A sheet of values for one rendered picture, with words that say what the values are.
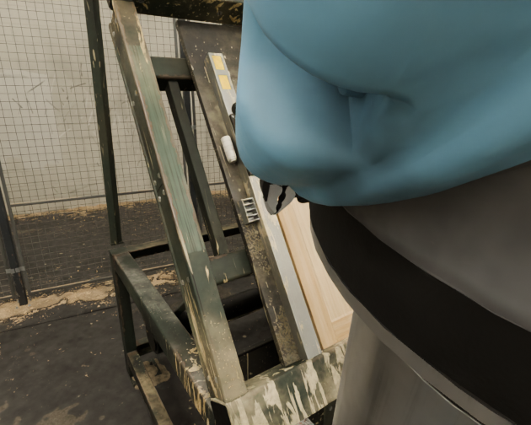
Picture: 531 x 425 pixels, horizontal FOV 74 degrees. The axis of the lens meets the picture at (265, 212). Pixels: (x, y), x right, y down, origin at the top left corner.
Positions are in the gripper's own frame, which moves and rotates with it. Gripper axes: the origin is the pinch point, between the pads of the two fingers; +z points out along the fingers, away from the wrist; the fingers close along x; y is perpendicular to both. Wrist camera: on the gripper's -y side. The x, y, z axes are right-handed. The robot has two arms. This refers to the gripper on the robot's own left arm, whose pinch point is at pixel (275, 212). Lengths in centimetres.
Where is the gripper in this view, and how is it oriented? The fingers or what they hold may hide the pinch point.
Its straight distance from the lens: 67.9
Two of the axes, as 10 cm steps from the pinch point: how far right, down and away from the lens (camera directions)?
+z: -2.0, 7.0, 6.8
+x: -9.1, 1.3, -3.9
